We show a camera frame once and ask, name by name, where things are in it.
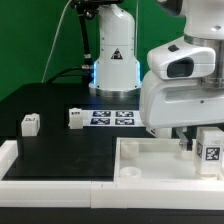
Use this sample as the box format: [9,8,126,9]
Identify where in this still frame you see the white U-shaped fence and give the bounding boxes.
[0,141,224,210]

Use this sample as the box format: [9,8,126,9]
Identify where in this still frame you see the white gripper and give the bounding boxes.
[139,71,224,151]

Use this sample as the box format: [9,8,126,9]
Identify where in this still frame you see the white square tabletop part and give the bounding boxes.
[114,138,224,180]

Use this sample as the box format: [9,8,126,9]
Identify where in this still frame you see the black cable bundle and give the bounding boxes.
[45,66,94,84]

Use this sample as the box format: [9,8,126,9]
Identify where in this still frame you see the white cable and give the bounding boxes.
[41,0,74,84]

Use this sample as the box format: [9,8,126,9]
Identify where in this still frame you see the white sheet with tags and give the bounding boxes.
[83,110,143,127]

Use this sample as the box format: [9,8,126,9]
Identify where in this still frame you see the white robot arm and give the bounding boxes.
[71,0,224,131]

